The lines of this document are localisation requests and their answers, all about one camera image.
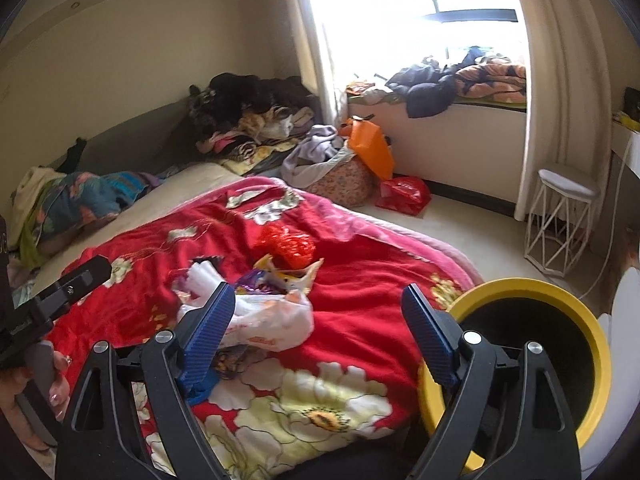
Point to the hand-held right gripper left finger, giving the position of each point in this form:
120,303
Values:
210,330

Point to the white plastic bag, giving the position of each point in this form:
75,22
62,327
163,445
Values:
280,320

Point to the narrow beige curtain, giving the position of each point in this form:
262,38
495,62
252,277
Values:
320,60

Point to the white and green cloth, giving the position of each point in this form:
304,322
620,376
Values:
30,185

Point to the black cloth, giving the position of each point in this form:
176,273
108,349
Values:
75,152

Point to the red plastic bag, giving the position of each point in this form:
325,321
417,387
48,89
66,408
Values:
402,192

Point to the dark jacket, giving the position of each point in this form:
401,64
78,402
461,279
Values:
425,90

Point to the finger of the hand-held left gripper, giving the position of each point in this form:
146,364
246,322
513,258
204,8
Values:
80,280

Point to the white window seat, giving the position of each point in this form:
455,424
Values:
450,145

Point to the grey headboard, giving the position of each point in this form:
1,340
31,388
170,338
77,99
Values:
135,130

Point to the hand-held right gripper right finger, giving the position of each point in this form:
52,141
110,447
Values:
425,330

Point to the yellow rimmed black bin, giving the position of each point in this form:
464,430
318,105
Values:
525,287

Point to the orange bag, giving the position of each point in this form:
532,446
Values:
370,147

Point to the colourful pillow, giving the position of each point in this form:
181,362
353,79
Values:
85,200

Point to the wide white curtain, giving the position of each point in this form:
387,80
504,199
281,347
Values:
560,85

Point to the colourful cloth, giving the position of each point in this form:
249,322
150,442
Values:
367,91

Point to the yellow item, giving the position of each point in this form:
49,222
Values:
627,119

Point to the person's left hand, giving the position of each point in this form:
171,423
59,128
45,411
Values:
59,362

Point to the red crumpled wrapper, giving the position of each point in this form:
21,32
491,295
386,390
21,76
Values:
285,245

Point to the beige wrapper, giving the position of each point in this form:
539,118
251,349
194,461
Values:
306,276

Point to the pile of dark clothes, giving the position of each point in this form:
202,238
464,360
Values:
235,95

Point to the white scalloped cabinet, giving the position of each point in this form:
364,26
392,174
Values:
625,360

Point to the white desk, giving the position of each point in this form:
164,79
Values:
625,142

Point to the red floral blanket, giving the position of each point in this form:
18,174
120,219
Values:
350,270

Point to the beige mattress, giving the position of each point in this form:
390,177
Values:
175,190

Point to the dark green bag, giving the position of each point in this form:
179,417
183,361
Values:
632,100

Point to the orange patterned blanket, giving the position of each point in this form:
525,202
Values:
495,80

